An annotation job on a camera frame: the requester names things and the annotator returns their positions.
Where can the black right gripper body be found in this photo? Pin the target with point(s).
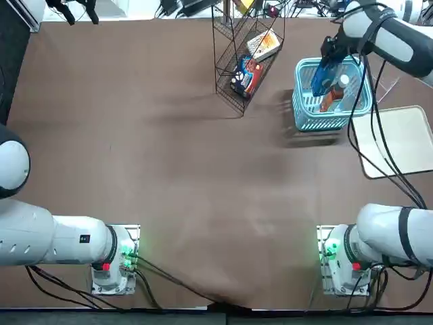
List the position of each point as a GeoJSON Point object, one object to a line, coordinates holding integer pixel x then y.
{"type": "Point", "coordinates": [335, 49]}

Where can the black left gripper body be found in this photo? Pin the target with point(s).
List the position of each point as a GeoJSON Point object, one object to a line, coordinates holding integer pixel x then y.
{"type": "Point", "coordinates": [55, 2]}

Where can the blue Oreo cookie box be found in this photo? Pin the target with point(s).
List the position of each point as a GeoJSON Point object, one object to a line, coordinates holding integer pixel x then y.
{"type": "Point", "coordinates": [321, 81]}

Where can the amber tea bottle white cap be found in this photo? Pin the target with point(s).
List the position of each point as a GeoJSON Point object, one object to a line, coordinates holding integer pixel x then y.
{"type": "Point", "coordinates": [333, 96]}

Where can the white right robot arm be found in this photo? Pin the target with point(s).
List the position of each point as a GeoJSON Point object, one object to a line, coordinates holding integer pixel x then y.
{"type": "Point", "coordinates": [389, 37]}

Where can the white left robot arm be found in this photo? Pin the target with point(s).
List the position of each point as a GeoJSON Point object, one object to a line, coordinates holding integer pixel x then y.
{"type": "Point", "coordinates": [67, 240]}

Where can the clear acrylic step shelf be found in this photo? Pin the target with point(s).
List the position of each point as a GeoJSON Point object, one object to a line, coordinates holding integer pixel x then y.
{"type": "Point", "coordinates": [389, 83]}

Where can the light blue plastic shopping basket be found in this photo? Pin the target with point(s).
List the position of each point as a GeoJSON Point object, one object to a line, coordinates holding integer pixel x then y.
{"type": "Point", "coordinates": [324, 116]}

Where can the white cracker box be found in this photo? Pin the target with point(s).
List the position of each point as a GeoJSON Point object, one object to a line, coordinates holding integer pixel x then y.
{"type": "Point", "coordinates": [265, 45]}

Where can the black plug red light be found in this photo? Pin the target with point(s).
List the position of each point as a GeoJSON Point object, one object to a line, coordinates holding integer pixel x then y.
{"type": "Point", "coordinates": [273, 13]}

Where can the small black power adapter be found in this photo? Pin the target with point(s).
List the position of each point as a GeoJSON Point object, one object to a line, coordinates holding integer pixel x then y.
{"type": "Point", "coordinates": [169, 6]}

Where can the dark chocolate cookie box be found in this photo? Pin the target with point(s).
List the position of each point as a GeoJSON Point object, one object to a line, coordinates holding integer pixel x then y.
{"type": "Point", "coordinates": [248, 79]}

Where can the yellow wafer box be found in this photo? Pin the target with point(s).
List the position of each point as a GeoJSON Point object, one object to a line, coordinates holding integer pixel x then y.
{"type": "Point", "coordinates": [246, 5]}

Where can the dark grey power adapter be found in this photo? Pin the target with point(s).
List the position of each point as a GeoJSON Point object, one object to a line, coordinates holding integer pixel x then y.
{"type": "Point", "coordinates": [198, 5]}

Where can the cream plastic tray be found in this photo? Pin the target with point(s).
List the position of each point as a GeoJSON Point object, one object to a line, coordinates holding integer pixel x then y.
{"type": "Point", "coordinates": [412, 128]}

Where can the aluminium frame profile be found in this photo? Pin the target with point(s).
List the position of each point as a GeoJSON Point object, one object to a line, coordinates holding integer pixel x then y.
{"type": "Point", "coordinates": [34, 20]}

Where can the aluminium camera post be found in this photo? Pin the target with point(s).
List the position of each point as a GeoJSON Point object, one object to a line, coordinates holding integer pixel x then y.
{"type": "Point", "coordinates": [227, 10]}

